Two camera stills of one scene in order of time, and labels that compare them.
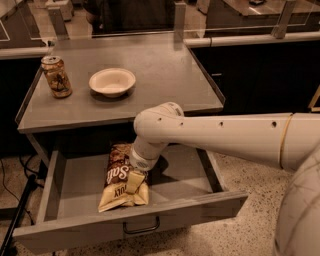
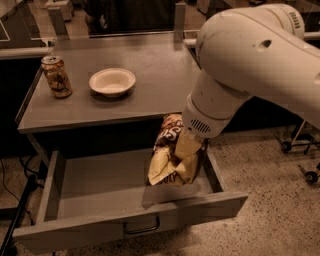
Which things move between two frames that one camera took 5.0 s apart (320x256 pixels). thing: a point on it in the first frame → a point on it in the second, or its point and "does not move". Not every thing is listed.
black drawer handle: (140, 231) does not move
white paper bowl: (111, 82) does not move
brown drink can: (57, 76) does not move
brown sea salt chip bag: (115, 191) → (166, 167)
